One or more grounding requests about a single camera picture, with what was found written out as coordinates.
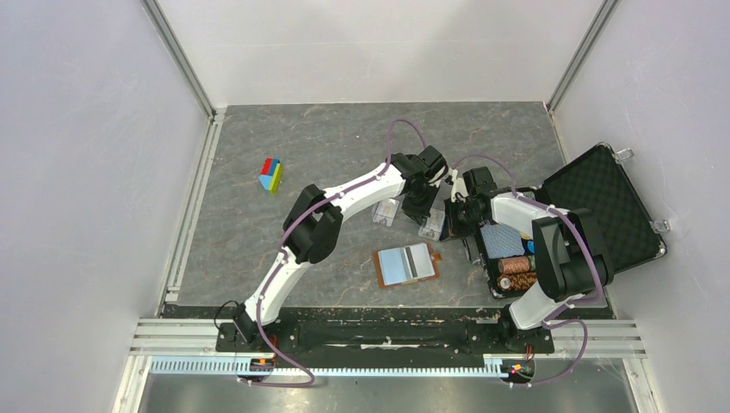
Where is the clear plastic card sleeve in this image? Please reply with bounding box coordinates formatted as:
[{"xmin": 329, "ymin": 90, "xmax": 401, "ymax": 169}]
[{"xmin": 370, "ymin": 198, "xmax": 445, "ymax": 241}]

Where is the white card with magnetic stripe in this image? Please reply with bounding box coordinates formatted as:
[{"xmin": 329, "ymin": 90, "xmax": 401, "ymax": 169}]
[{"xmin": 401, "ymin": 243, "xmax": 436, "ymax": 281}]

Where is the brown leather card holder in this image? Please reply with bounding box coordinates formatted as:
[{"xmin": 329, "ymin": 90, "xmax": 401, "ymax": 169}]
[{"xmin": 373, "ymin": 242, "xmax": 442, "ymax": 289}]

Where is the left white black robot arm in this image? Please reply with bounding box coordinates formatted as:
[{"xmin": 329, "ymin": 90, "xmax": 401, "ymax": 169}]
[{"xmin": 232, "ymin": 145, "xmax": 449, "ymax": 351}]

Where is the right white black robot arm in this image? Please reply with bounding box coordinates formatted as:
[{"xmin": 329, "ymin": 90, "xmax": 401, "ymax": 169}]
[{"xmin": 442, "ymin": 167, "xmax": 614, "ymax": 351}]

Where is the blue patterned card deck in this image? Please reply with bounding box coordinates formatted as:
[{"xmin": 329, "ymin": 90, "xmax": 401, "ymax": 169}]
[{"xmin": 480, "ymin": 224, "xmax": 525, "ymax": 259}]

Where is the orange brown poker chip roll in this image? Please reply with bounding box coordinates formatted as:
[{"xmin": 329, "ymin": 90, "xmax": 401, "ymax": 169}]
[{"xmin": 498, "ymin": 256, "xmax": 536, "ymax": 274}]

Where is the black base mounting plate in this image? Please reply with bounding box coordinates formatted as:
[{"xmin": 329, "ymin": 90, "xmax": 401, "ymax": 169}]
[{"xmin": 213, "ymin": 307, "xmax": 554, "ymax": 369}]

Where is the black poker chip case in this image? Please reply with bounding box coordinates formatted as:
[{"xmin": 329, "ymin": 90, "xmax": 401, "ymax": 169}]
[{"xmin": 478, "ymin": 143, "xmax": 667, "ymax": 298}]

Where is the multicoloured block toy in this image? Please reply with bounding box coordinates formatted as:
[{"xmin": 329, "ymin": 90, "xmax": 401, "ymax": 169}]
[{"xmin": 258, "ymin": 157, "xmax": 283, "ymax": 194}]

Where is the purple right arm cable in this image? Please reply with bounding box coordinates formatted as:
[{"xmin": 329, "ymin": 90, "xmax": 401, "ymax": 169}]
[{"xmin": 450, "ymin": 153, "xmax": 606, "ymax": 389}]

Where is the white slotted cable duct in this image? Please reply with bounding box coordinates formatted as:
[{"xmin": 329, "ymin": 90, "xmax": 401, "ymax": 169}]
[{"xmin": 150, "ymin": 356, "xmax": 508, "ymax": 379}]

